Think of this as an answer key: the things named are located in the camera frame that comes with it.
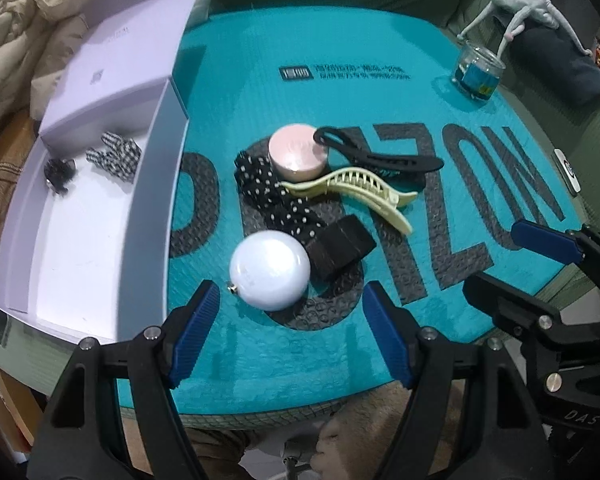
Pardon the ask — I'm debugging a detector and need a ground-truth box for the black white gingham scrunchie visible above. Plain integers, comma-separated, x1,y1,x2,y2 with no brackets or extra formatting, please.
85,131,142,181

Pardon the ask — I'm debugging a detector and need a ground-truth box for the white round compact mirror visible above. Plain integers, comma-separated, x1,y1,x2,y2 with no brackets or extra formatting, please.
228,230,311,311

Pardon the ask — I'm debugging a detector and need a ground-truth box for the pale yellow hair claw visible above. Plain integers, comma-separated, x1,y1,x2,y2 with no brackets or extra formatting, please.
279,166,417,237

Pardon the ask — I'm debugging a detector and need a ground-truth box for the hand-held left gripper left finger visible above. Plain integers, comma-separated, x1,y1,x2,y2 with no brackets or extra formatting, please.
27,280,221,480

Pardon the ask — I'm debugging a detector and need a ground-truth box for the black polka dot bow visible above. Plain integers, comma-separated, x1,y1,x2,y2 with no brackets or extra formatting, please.
234,151,326,243

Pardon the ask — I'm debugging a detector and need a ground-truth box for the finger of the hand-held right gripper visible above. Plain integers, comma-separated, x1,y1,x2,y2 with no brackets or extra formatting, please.
511,219,600,308
462,271,600,411

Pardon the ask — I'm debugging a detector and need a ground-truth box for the glass jar with blue contents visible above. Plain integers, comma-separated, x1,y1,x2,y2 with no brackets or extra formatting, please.
450,40,507,103

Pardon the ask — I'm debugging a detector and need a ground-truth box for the beige down jacket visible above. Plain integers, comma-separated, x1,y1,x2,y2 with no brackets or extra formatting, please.
0,0,106,136

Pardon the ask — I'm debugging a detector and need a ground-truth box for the teal bubble mailer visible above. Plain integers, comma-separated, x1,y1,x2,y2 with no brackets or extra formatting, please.
115,7,586,418

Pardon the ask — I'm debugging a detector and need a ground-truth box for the small white device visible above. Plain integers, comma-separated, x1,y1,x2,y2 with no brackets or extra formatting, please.
552,149,581,196

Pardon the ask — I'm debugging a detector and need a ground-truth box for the black banana hair clip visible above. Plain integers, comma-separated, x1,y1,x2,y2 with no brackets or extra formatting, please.
313,126,445,181

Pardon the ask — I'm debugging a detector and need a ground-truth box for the lavender gift box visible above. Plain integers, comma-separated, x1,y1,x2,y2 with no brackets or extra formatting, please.
0,0,213,346

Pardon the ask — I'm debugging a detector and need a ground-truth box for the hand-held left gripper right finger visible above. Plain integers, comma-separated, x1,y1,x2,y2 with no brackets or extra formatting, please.
362,281,556,480

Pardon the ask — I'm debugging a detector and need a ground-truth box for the small black hair tie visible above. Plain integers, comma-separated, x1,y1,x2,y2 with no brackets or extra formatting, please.
44,157,77,196

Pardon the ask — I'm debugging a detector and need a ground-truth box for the pink round compact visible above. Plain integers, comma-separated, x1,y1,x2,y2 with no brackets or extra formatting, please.
268,123,329,182

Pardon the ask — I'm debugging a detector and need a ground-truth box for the black wide hair clip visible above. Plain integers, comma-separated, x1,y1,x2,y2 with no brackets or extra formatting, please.
305,214,377,281

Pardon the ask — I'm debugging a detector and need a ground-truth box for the brown zippered cushion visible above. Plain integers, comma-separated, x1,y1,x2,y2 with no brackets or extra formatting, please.
0,125,46,233

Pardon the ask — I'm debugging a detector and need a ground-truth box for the dark grey cloth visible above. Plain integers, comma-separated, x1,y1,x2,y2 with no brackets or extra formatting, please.
500,0,600,106

